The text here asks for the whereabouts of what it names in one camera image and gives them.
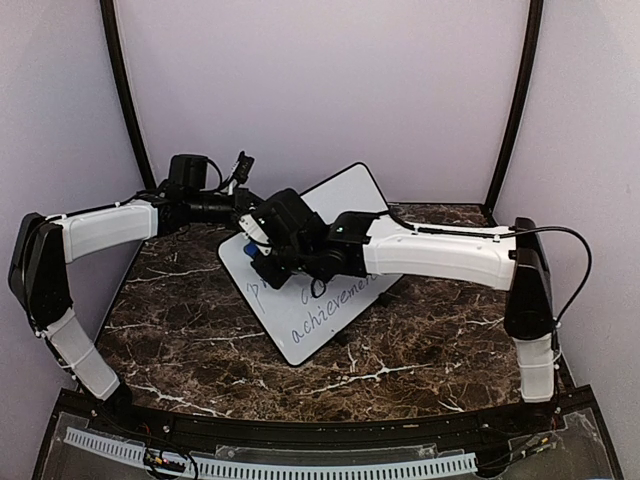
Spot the right black frame post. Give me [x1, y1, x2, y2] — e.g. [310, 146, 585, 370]
[482, 0, 544, 216]

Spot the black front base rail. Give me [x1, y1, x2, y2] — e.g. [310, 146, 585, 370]
[38, 386, 610, 461]

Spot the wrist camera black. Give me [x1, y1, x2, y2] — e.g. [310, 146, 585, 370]
[168, 154, 209, 190]
[252, 188, 328, 247]

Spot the white slotted cable duct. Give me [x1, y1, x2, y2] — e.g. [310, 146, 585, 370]
[64, 427, 478, 479]

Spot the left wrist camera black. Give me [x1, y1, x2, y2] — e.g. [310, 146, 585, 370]
[168, 154, 209, 190]

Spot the white whiteboard with black frame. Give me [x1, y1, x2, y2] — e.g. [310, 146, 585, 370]
[218, 162, 401, 366]

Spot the black frame post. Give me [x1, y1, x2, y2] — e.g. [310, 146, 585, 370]
[482, 0, 544, 216]
[99, 0, 157, 188]

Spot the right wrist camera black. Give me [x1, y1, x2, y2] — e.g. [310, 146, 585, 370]
[252, 188, 328, 247]

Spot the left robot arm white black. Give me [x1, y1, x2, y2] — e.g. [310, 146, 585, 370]
[8, 188, 261, 436]

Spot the left black frame post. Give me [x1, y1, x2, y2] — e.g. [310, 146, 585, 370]
[99, 0, 157, 188]

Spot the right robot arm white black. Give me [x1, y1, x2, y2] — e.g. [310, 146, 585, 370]
[239, 211, 555, 434]

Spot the blue whiteboard eraser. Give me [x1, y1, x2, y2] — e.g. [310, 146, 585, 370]
[244, 243, 261, 258]

